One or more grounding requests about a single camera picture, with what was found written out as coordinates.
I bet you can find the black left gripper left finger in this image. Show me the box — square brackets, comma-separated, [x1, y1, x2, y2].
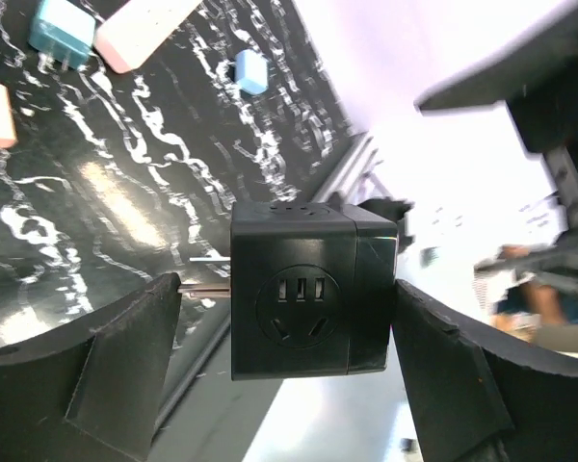
[0, 273, 181, 462]

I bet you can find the teal plug adapter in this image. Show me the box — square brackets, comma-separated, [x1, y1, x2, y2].
[28, 0, 95, 69]

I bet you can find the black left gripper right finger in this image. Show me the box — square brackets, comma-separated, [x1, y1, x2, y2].
[392, 280, 578, 461]

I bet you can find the black cube socket adapter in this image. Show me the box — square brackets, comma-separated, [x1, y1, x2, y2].
[178, 200, 400, 382]

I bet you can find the pink power strip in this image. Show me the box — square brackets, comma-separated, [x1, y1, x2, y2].
[93, 0, 201, 74]

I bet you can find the light blue plug adapter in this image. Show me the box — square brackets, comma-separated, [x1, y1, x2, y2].
[234, 49, 268, 95]

